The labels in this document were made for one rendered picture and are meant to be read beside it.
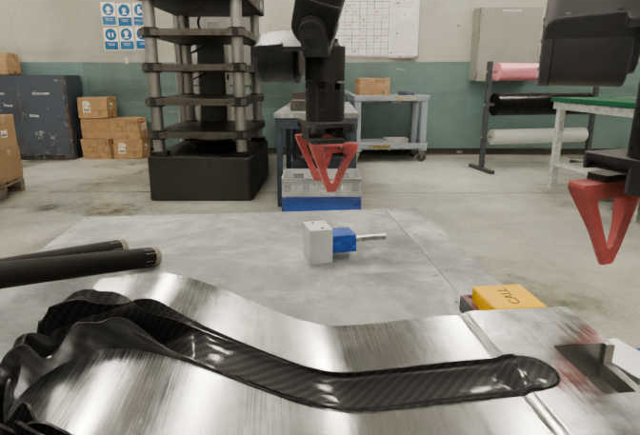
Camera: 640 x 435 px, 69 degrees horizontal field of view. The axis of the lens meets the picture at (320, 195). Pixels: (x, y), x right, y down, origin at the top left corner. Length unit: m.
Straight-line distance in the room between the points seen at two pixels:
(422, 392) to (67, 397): 0.20
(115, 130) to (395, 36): 4.01
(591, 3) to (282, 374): 0.33
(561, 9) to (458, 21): 6.60
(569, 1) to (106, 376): 0.37
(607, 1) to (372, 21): 6.41
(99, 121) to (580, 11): 6.83
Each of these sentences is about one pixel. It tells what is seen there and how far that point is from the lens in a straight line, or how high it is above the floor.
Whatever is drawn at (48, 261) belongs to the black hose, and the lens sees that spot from 0.65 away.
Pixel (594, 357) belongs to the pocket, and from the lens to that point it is 0.41.
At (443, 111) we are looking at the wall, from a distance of 6.93.
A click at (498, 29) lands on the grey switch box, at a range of 6.79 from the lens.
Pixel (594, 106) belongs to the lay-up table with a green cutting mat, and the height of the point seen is 0.85.
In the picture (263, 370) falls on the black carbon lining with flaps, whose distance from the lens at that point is 0.31.
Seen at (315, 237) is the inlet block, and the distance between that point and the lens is 0.71.
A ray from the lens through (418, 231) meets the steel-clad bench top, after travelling 0.89.
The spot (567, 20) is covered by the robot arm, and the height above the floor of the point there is 1.11.
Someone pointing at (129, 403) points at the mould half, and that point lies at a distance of 0.25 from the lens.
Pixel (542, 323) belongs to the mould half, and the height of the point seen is 0.89.
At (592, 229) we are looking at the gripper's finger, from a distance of 0.46.
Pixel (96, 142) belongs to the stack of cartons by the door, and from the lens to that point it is 7.09.
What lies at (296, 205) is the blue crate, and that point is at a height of 0.15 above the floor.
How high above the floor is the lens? 1.08
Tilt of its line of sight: 14 degrees down
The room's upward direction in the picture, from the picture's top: straight up
